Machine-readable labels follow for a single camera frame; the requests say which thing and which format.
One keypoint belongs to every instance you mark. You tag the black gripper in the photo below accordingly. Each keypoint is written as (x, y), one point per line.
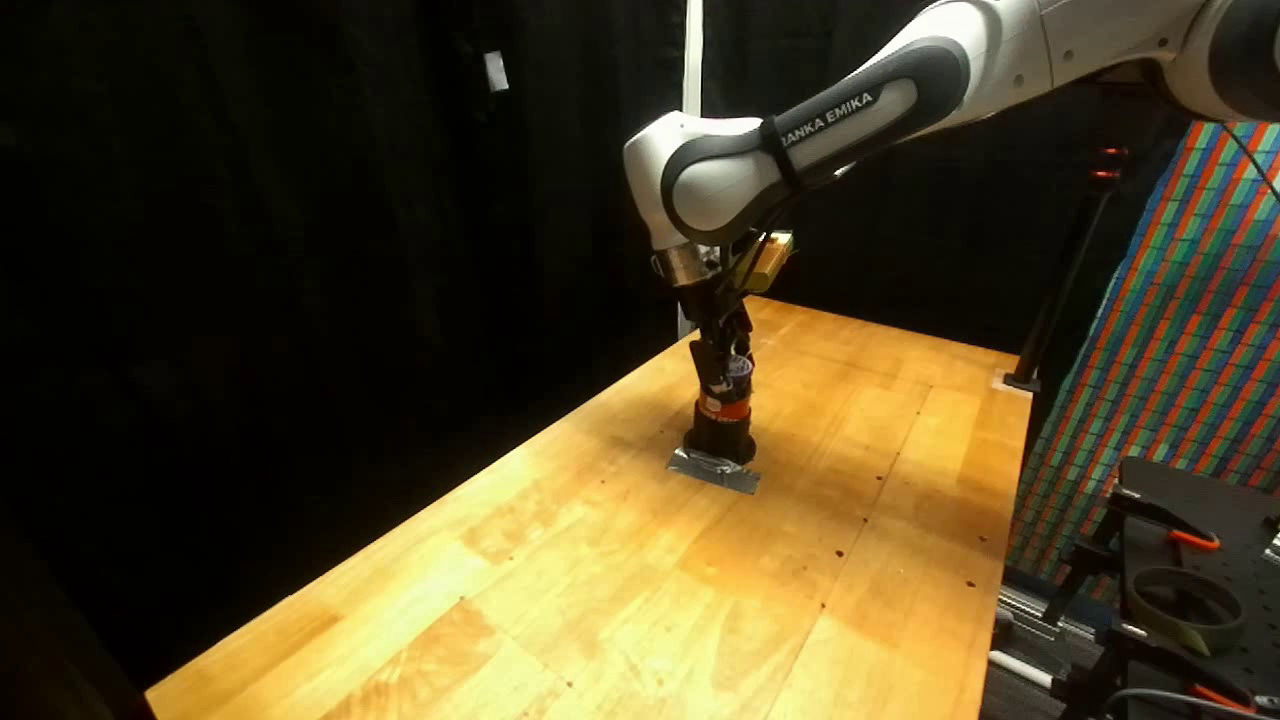
(719, 311)

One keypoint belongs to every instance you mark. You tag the colourful striped cloth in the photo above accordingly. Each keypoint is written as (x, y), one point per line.
(1173, 360)

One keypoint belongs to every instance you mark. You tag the black jar with orange label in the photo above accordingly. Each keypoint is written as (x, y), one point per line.
(722, 427)

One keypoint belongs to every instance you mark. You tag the black metal stand pole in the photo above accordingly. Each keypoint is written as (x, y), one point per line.
(1064, 283)

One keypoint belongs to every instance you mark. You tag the black equipment cart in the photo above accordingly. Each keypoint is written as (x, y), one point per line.
(1184, 587)

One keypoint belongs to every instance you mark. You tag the grey duct tape patch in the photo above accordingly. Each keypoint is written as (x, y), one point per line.
(713, 469)

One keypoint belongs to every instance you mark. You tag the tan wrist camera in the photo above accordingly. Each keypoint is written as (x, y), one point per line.
(771, 262)

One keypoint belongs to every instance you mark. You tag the white pole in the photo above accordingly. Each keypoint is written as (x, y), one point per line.
(694, 54)

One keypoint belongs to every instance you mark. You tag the grey pole clamp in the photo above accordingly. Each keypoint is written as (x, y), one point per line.
(1023, 382)

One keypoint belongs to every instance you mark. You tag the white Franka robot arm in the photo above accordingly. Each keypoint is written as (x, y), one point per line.
(853, 113)

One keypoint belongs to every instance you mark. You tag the small white tag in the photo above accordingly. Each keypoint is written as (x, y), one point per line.
(497, 70)

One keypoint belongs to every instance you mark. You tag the silver metal rail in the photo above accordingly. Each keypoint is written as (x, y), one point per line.
(1040, 627)

